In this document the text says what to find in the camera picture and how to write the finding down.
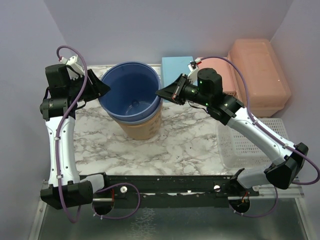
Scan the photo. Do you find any white perforated plastic basket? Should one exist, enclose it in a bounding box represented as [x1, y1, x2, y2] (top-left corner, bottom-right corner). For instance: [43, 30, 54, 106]
[216, 117, 292, 171]

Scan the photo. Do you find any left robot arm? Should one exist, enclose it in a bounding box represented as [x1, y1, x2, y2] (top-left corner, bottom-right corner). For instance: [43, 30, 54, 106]
[40, 64, 111, 210]

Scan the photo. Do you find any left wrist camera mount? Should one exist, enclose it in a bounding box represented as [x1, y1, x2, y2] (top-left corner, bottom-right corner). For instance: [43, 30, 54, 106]
[59, 55, 85, 80]

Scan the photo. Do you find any pink perforated plastic basket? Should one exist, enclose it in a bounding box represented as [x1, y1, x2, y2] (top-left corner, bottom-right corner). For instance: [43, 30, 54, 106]
[198, 58, 236, 96]

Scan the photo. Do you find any large orange lidded container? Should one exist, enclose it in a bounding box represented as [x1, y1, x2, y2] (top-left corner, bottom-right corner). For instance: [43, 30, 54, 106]
[227, 38, 291, 118]

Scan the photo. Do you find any orange plastic bucket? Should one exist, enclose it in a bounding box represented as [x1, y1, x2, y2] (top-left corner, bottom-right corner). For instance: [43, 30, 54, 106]
[117, 104, 162, 140]

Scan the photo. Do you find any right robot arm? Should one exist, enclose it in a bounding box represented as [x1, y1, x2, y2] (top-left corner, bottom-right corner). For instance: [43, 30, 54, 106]
[156, 68, 308, 196]

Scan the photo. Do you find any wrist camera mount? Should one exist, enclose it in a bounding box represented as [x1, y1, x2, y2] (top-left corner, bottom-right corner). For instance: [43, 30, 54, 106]
[187, 58, 202, 84]
[59, 55, 85, 80]

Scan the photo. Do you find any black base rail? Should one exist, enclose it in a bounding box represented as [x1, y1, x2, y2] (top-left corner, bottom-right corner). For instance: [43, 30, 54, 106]
[93, 175, 259, 209]

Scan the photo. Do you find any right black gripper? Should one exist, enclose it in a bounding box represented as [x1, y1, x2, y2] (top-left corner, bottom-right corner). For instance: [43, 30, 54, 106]
[155, 73, 211, 107]

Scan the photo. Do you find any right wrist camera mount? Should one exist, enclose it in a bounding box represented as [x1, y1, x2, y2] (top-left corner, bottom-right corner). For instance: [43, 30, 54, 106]
[187, 58, 202, 84]

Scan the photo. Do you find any blue plastic bucket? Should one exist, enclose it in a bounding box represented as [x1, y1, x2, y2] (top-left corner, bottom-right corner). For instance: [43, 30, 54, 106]
[98, 61, 161, 122]

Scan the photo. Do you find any light blue perforated basket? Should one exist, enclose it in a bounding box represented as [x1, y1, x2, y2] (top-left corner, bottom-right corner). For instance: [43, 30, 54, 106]
[160, 56, 194, 88]

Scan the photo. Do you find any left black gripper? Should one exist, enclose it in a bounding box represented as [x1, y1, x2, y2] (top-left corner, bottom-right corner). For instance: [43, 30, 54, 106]
[68, 68, 111, 102]

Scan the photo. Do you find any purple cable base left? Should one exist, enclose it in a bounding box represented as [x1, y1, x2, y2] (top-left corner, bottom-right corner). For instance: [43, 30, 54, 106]
[91, 182, 141, 220]

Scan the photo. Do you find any grey-blue plastic bucket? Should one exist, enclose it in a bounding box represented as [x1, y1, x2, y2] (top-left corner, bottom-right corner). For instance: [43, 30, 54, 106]
[107, 97, 163, 125]

